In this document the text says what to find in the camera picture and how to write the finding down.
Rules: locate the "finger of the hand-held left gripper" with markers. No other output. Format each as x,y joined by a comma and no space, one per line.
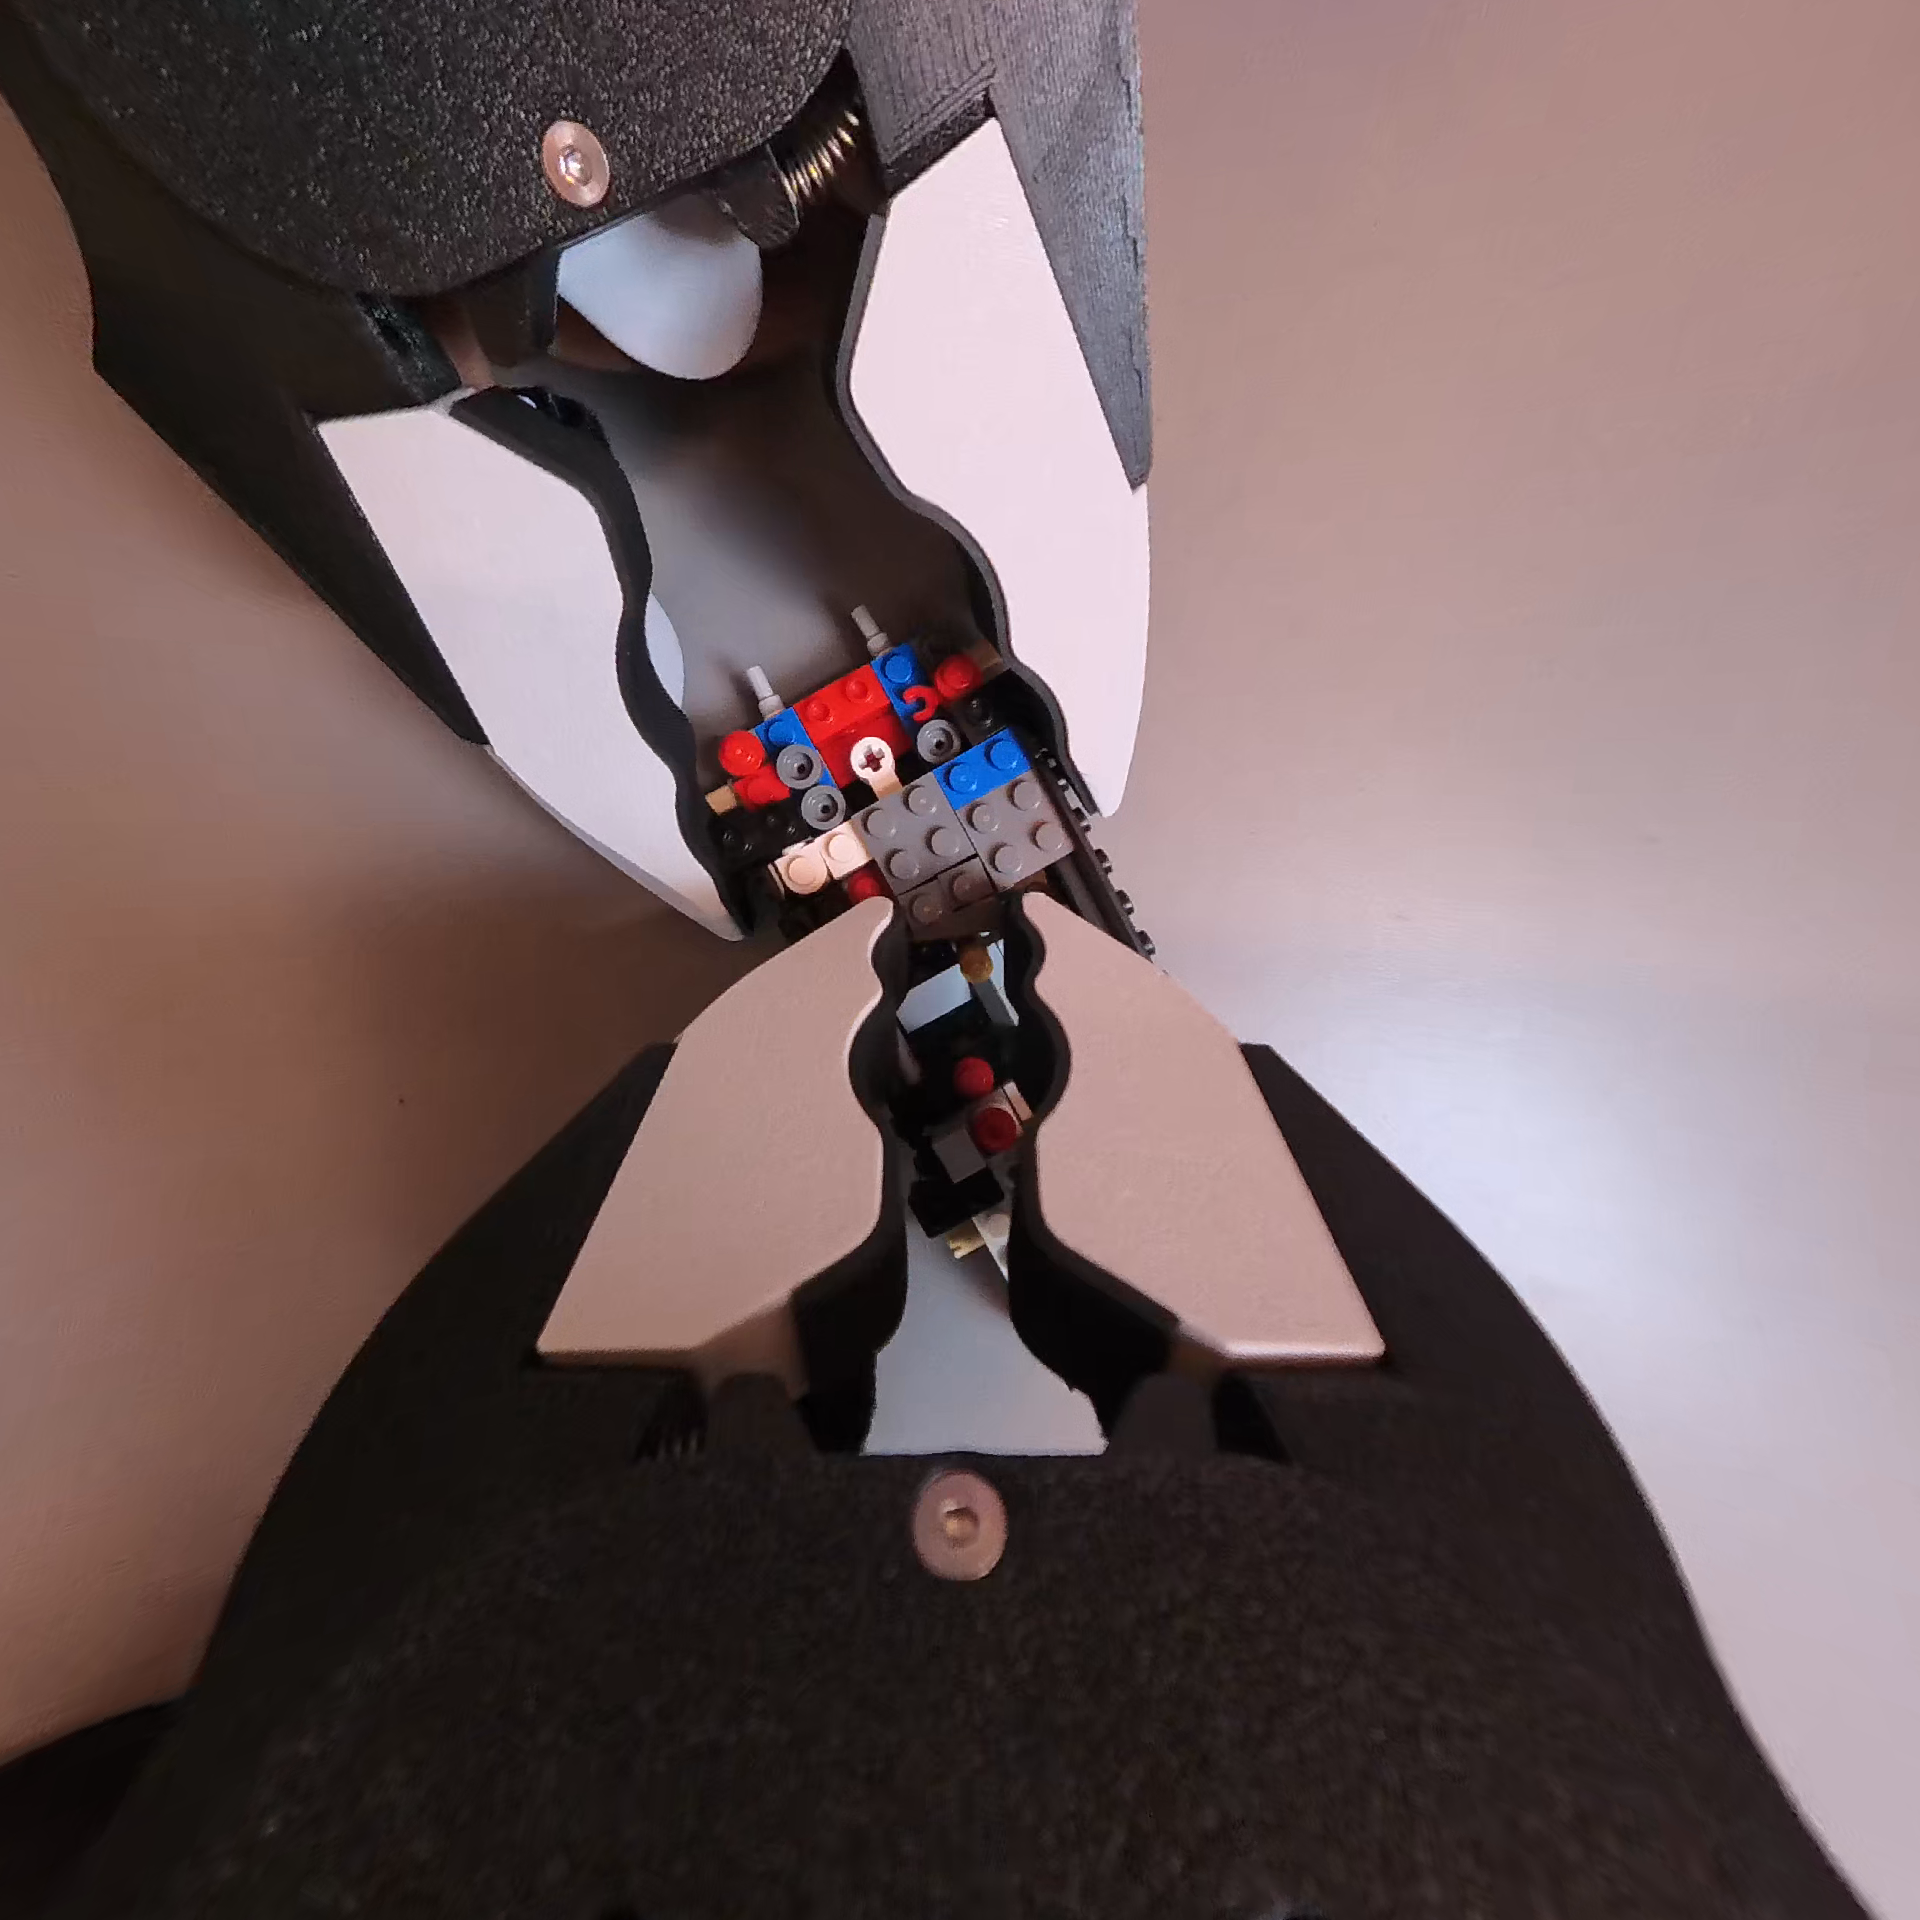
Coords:
1019,450
512,631

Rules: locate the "partly built lego car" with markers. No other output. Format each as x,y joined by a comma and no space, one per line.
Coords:
929,841

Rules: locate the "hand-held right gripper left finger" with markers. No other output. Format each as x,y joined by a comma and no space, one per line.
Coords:
707,1201

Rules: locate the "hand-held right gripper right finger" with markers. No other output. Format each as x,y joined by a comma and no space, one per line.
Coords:
1215,1201

